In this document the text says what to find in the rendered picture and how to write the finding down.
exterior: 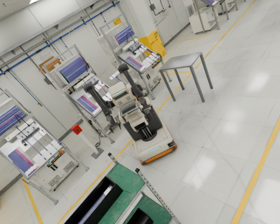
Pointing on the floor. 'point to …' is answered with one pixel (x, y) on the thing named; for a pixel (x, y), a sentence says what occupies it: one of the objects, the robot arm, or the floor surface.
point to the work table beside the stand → (190, 59)
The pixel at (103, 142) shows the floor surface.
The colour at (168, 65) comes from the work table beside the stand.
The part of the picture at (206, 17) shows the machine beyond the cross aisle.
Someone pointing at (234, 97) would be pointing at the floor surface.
